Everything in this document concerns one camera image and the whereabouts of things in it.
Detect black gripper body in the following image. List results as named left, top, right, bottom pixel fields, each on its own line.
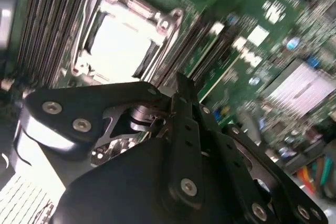
left=51, top=136, right=238, bottom=224

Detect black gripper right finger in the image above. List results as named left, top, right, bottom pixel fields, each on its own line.
left=192, top=84, right=329, bottom=224

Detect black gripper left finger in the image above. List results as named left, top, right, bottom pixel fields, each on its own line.
left=14, top=73, right=208, bottom=207

